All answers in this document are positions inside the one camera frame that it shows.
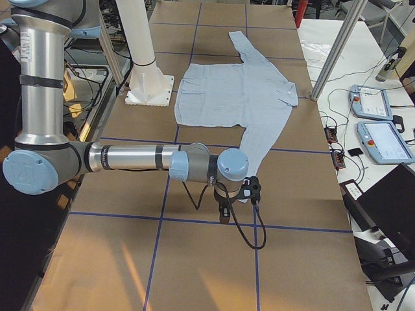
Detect upper blue teach pendant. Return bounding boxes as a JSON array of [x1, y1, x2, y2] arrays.
[[350, 84, 393, 121]]

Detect aluminium frame post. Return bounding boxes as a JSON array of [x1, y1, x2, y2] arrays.
[[311, 0, 367, 101]]

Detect blue teach pendant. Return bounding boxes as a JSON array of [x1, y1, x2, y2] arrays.
[[350, 84, 393, 121], [356, 121, 414, 165]]

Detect red cylinder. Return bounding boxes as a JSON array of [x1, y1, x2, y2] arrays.
[[294, 0, 308, 29]]

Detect small black box with label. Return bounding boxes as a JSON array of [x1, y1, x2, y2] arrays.
[[339, 179, 363, 201]]

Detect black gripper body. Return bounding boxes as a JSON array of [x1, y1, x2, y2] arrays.
[[213, 190, 231, 224]]

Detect white central mounting column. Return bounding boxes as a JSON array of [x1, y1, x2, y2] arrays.
[[116, 0, 174, 106]]

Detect black orange adapter box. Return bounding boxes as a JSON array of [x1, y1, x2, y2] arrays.
[[324, 126, 338, 144]]

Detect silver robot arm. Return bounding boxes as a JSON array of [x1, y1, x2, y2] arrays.
[[3, 1, 258, 224]]

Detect light blue button shirt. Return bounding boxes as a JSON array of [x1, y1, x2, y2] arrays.
[[174, 30, 299, 204]]

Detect lower blue teach pendant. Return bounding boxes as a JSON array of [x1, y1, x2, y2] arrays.
[[356, 121, 414, 165]]

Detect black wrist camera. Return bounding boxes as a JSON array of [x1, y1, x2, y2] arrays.
[[236, 176, 261, 205]]

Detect clear plastic bag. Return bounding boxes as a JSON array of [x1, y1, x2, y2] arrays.
[[300, 40, 332, 69]]

